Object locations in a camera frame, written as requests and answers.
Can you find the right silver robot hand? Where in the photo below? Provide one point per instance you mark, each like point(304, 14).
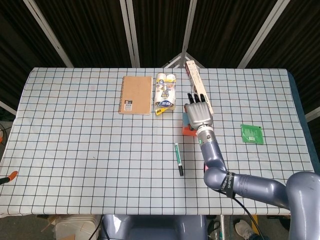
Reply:
point(200, 115)

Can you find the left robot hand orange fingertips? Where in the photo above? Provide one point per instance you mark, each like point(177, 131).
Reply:
point(10, 177)

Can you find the medium blue foam block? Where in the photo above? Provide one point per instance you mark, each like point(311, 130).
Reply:
point(185, 118)

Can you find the small pink foam block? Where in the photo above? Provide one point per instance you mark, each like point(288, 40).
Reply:
point(205, 168)

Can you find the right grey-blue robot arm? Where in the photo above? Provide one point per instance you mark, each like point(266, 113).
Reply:
point(240, 185)

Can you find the large orange foam block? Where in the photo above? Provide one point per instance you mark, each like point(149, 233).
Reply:
point(188, 131)

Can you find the long white cardboard box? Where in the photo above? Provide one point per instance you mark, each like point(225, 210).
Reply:
point(196, 78)

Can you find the pack of paper cups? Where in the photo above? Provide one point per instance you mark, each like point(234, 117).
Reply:
point(165, 93)

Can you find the green marker pen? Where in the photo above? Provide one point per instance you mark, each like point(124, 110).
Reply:
point(178, 158)

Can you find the green sachet packet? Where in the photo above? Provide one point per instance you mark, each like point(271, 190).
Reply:
point(252, 133)

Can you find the brown spiral notebook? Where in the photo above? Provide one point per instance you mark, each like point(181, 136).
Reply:
point(136, 95)

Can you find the white plastic bin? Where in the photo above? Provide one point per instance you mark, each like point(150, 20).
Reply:
point(75, 226)

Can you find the blue checkered tablecloth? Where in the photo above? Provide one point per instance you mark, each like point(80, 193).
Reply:
point(100, 150)

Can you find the white metal table leg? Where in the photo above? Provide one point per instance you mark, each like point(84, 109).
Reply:
point(222, 227)

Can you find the grey-blue robot torso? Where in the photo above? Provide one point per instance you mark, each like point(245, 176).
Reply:
point(155, 226)

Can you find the white sneaker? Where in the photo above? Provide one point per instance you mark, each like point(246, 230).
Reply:
point(243, 228)

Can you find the black folding screen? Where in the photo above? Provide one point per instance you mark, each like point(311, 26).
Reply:
point(95, 32)

